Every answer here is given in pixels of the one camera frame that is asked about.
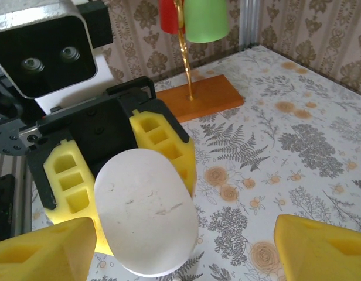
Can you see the floral patterned tablecloth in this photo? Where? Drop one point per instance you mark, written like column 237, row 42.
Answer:
column 286, row 175

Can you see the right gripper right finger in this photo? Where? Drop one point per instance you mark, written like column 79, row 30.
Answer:
column 321, row 251

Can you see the green plastic goblet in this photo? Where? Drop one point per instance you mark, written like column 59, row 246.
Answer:
column 207, row 20

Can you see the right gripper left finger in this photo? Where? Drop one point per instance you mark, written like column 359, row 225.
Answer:
column 37, row 254

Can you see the aluminium frame post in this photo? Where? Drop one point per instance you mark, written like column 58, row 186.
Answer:
column 251, row 23

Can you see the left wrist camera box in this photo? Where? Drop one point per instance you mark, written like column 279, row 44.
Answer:
column 45, row 58

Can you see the red plastic goblet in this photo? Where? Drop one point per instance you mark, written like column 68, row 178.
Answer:
column 170, row 17

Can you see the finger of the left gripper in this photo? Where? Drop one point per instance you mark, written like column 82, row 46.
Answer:
column 160, row 137
column 72, row 181

